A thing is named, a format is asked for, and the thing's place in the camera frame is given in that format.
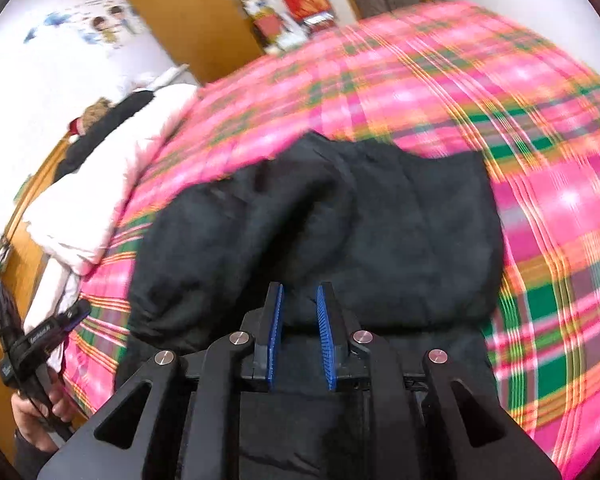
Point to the wooden headboard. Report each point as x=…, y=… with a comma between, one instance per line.
x=22, y=268

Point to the cartoon wall stickers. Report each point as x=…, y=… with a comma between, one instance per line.
x=104, y=24

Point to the black padded jacket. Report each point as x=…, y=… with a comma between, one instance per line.
x=412, y=246

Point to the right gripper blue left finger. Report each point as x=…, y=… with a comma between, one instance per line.
x=267, y=336

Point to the wooden wardrobe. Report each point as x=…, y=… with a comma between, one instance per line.
x=213, y=37

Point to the left hand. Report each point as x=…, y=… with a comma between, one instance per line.
x=28, y=415

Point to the white folded duvet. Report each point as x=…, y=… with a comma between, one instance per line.
x=74, y=218

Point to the black garment on duvet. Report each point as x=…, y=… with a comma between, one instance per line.
x=78, y=152

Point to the plush toy on headboard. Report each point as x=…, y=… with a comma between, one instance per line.
x=92, y=114

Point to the pink plaid bed sheet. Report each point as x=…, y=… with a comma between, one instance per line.
x=435, y=79

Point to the red gift box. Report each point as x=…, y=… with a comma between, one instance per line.
x=314, y=14

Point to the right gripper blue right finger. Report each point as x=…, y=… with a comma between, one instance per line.
x=333, y=334

